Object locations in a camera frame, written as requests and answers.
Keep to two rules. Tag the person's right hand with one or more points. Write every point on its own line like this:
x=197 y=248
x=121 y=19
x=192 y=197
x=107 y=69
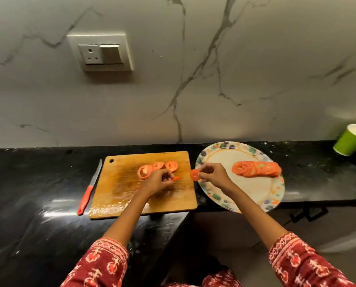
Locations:
x=218 y=177

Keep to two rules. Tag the person's left hand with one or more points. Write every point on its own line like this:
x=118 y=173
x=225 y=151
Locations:
x=155 y=183

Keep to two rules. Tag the pile of tomato slices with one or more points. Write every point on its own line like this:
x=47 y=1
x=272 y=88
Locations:
x=171 y=166

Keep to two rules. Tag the row of tomato slices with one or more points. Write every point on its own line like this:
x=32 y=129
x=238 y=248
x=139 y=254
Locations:
x=255 y=169

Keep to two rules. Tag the floral rimmed plate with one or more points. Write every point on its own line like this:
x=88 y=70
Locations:
x=255 y=188

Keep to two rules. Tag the person's left forearm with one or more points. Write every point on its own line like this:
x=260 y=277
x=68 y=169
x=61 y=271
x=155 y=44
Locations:
x=125 y=221

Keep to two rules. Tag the person's right forearm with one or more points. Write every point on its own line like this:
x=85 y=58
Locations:
x=258 y=219

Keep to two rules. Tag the wooden cutting board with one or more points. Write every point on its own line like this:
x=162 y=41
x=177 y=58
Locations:
x=118 y=182

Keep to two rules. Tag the brown lower cabinet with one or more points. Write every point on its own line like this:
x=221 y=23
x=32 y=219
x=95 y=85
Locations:
x=226 y=230

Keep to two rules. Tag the red patterned left sleeve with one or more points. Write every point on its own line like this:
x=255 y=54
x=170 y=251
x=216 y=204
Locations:
x=97 y=264

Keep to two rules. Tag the red patterned sleeve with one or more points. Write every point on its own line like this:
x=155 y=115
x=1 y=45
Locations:
x=303 y=263
x=97 y=264

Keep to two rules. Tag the red patterned tunic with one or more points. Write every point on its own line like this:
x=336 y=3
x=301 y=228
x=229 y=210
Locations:
x=217 y=279

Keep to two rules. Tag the red patterned right sleeve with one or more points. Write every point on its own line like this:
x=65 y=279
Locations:
x=303 y=263

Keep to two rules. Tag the green paper cup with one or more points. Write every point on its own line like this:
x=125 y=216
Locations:
x=347 y=143

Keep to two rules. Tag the wall socket and switch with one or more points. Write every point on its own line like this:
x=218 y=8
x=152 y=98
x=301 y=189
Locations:
x=100 y=53

